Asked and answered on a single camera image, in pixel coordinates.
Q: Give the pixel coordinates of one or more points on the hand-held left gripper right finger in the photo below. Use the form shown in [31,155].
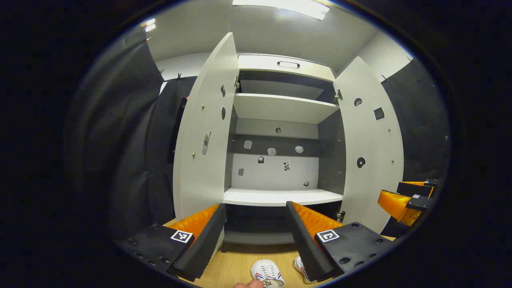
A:
[304,244]

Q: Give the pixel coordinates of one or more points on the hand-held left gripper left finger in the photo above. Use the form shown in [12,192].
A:
[208,240]

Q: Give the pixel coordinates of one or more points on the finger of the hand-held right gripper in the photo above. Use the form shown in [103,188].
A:
[416,188]
[394,204]

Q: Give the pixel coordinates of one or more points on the white sneaker shoe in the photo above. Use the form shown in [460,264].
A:
[266,270]
[299,266]

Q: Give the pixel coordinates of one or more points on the white shoe cabinet door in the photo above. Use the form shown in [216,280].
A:
[204,120]
[372,140]

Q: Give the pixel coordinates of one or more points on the white cabinet drawer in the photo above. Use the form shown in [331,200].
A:
[260,63]

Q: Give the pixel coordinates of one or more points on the black backdrop cloth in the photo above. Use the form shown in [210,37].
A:
[120,140]

